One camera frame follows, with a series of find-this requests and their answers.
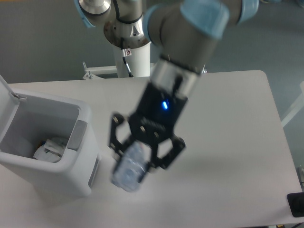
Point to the black device at table edge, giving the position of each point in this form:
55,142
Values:
296,204

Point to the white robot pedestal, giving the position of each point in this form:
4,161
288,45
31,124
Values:
133,59

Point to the crushed clear plastic bottle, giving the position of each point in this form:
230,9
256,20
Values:
130,169

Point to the white frame leg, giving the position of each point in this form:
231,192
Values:
294,108

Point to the white pedestal base frame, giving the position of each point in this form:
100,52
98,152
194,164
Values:
102,70

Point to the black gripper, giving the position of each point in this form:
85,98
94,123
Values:
152,123

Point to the white plastic trash can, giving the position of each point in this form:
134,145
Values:
28,118

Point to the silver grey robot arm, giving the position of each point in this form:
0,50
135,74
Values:
187,32

